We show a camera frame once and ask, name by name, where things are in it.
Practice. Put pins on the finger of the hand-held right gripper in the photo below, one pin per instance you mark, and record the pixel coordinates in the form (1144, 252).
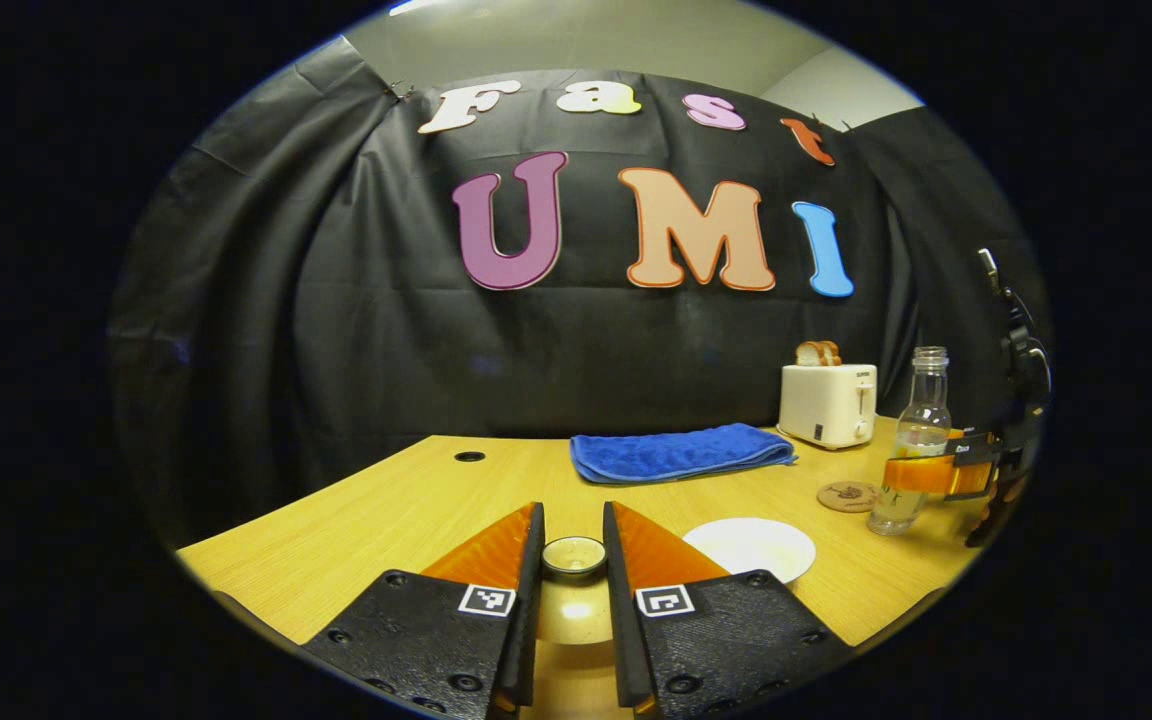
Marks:
(921, 475)

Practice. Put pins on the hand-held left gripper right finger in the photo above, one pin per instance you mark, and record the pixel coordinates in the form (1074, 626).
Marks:
(621, 620)

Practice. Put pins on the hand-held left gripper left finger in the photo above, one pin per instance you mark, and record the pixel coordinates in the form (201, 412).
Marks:
(526, 620)

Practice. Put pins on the clear glass water bottle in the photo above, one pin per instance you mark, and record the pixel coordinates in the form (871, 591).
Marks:
(921, 420)

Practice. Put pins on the round cork coaster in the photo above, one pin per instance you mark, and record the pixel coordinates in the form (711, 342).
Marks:
(846, 496)

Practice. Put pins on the cream teacup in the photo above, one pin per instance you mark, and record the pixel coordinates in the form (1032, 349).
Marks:
(751, 548)

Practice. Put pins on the white toaster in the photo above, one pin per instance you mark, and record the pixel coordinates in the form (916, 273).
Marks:
(826, 405)

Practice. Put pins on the bread slice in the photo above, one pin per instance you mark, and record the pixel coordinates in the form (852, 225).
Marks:
(832, 352)
(809, 354)

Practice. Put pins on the blue towel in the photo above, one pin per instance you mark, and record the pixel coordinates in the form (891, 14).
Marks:
(676, 452)

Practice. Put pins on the black backdrop cloth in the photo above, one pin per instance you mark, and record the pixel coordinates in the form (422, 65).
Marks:
(386, 340)

